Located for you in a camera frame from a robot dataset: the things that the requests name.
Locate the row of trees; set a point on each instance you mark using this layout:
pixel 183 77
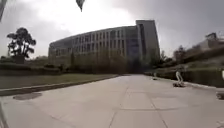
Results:
pixel 93 64

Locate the large curved grey building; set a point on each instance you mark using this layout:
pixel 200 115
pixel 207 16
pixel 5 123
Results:
pixel 100 43

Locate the pale concrete paved plaza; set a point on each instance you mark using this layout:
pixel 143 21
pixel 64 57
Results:
pixel 133 106

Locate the grass lawn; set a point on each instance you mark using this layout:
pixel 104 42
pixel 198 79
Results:
pixel 40 80

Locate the dark kerb strip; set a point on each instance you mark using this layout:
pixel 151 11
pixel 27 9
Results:
pixel 33 88

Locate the hedge along grassy slope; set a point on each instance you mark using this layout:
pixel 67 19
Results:
pixel 203 75

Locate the dark hedge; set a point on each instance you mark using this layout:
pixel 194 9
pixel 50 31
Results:
pixel 20 70

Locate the dark tall tree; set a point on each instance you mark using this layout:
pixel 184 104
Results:
pixel 20 43

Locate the building on slope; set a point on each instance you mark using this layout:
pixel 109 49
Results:
pixel 211 40

